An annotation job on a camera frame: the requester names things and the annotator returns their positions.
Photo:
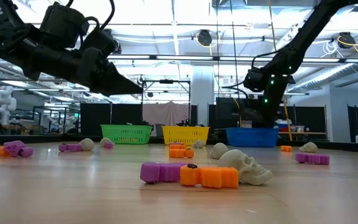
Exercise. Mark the beige cloth curtain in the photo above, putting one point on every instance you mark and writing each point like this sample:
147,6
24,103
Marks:
165,113

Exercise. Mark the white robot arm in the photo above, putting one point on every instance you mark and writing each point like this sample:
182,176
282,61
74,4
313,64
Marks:
3,104

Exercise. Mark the blue plastic basket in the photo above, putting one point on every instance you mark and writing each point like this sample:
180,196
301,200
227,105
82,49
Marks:
252,138

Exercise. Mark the black metal frame stand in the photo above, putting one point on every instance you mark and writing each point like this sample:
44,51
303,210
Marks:
166,81

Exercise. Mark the yellow plastic basket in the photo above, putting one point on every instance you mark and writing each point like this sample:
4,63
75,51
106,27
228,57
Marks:
183,134

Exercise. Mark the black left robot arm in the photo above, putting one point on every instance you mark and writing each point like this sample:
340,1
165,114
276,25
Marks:
11,43

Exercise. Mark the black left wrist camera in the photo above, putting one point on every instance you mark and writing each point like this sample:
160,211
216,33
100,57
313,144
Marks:
104,42

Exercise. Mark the white square pillar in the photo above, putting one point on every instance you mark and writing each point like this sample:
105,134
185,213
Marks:
202,93

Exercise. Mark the green plastic basket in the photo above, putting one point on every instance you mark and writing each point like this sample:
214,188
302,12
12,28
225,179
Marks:
126,135

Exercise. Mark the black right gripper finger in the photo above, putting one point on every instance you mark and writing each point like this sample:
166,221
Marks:
253,121
267,122

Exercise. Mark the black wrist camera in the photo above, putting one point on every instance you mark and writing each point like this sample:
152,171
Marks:
104,42
253,80

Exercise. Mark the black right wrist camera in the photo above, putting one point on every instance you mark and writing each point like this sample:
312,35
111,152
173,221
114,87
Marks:
253,80

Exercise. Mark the small purple white toy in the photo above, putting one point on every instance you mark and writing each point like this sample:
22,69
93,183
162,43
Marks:
104,141

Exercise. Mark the long ceiling light rail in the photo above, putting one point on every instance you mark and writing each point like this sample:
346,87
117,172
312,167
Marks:
182,58

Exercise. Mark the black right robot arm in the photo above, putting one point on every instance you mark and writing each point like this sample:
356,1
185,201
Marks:
306,37

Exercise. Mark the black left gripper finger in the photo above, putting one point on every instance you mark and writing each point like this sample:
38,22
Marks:
110,82
113,94

